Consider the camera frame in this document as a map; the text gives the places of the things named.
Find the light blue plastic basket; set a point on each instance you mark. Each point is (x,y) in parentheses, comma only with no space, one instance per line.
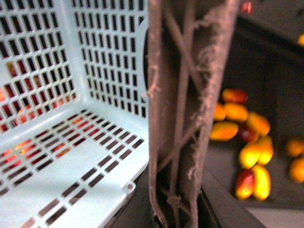
(73,110)

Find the brown basket handle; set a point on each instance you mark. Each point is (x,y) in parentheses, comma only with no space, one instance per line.
(188,46)

